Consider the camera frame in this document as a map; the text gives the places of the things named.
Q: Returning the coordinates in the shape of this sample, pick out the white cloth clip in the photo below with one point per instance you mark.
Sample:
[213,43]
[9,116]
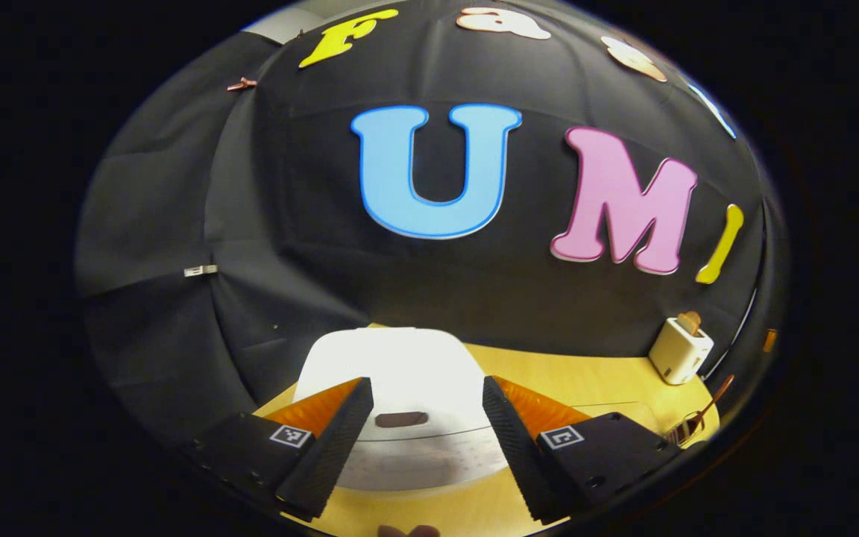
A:
[200,270]

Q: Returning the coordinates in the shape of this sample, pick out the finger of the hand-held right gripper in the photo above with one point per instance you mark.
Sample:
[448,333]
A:
[770,340]

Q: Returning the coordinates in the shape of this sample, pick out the white rice cooker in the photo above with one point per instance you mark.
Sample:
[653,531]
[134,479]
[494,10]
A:
[414,365]

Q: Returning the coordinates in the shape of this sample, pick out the white toaster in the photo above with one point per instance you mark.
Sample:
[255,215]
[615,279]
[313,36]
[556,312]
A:
[679,354]

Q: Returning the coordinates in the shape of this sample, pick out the brown toast slice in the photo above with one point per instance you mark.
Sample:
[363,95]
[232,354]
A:
[690,322]

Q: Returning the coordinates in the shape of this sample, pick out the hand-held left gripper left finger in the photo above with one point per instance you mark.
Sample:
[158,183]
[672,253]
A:
[332,447]

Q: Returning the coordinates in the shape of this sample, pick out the brown wooden spoon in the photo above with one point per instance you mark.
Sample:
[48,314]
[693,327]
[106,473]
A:
[713,403]

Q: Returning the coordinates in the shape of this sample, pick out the black backdrop cloth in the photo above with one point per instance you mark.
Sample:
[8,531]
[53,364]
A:
[310,283]

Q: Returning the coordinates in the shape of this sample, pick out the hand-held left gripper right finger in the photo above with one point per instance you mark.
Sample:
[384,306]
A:
[511,447]

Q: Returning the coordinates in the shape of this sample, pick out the pink cloth clip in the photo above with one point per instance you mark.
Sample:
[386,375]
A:
[241,83]

